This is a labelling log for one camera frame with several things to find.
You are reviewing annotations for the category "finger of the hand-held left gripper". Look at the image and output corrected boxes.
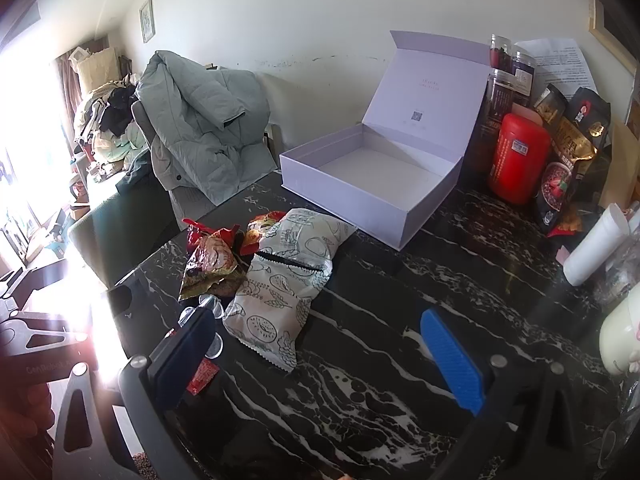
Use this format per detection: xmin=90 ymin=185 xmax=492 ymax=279
xmin=0 ymin=260 xmax=68 ymax=311
xmin=0 ymin=310 xmax=96 ymax=361

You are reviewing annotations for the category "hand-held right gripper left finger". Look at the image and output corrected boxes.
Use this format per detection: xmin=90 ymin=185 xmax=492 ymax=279
xmin=52 ymin=305 xmax=217 ymax=480

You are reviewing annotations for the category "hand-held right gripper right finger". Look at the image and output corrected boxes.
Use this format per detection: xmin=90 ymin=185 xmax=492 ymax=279
xmin=420 ymin=308 xmax=633 ymax=480

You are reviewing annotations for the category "small red sauce packet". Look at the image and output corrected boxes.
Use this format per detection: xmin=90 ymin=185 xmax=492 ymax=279
xmin=187 ymin=360 xmax=220 ymax=395

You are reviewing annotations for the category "white printed snack packet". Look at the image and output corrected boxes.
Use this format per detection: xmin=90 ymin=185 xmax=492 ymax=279
xmin=222 ymin=255 xmax=331 ymax=373
xmin=260 ymin=207 xmax=358 ymax=291

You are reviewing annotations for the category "green-edged brown snack packet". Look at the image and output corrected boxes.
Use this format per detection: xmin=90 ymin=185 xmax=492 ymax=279
xmin=179 ymin=232 xmax=248 ymax=302

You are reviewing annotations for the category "red cartoon-figure snack packet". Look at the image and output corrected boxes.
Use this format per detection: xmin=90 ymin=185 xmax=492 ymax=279
xmin=240 ymin=212 xmax=288 ymax=256

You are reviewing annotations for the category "white gift box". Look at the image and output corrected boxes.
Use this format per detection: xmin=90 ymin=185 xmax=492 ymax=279
xmin=279 ymin=30 xmax=493 ymax=252

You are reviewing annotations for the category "dark green chair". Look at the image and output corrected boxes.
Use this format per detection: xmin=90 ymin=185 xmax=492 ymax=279
xmin=67 ymin=185 xmax=181 ymax=288

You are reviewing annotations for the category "small red snack packet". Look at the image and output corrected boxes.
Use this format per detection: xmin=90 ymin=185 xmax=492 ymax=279
xmin=547 ymin=222 xmax=586 ymax=239

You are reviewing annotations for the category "white paper cup stack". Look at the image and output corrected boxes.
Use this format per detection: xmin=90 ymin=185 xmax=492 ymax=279
xmin=564 ymin=204 xmax=631 ymax=287

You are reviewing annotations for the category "pile of clothes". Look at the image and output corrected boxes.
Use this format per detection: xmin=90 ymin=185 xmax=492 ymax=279
xmin=72 ymin=75 xmax=151 ymax=181

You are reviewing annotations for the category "gold strawberry-print bag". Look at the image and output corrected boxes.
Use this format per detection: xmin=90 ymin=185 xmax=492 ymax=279
xmin=532 ymin=115 xmax=608 ymax=237

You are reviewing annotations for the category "red canister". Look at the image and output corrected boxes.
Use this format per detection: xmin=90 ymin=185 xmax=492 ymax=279
xmin=489 ymin=112 xmax=551 ymax=206

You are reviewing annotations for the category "grey-green down jacket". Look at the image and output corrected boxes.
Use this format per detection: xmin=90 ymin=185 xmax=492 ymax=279
xmin=135 ymin=50 xmax=273 ymax=206

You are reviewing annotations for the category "tall dark jar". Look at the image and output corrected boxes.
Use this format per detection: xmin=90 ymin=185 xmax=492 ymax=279
xmin=477 ymin=67 xmax=521 ymax=173

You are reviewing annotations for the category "brown paper bag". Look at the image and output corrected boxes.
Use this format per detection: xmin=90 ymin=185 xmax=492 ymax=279
xmin=600 ymin=120 xmax=640 ymax=206

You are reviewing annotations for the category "dark snack pouch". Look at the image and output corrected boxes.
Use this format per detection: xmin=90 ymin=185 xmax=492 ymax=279
xmin=532 ymin=82 xmax=568 ymax=126

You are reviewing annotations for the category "black bag with red logo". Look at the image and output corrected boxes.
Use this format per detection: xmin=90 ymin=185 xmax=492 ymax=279
xmin=567 ymin=86 xmax=612 ymax=151

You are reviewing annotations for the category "small dark clear-lid jar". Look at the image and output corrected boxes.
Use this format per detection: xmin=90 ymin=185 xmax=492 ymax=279
xmin=489 ymin=35 xmax=516 ymax=73
xmin=511 ymin=46 xmax=537 ymax=106

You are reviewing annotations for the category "white paper sheet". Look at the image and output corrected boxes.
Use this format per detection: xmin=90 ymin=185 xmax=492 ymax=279
xmin=517 ymin=37 xmax=598 ymax=101

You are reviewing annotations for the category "small framed wall picture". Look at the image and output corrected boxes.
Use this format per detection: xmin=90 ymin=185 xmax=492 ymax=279
xmin=139 ymin=0 xmax=155 ymax=44

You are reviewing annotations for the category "light wooden frame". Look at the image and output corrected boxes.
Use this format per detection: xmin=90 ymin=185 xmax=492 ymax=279
xmin=587 ymin=0 xmax=640 ymax=81

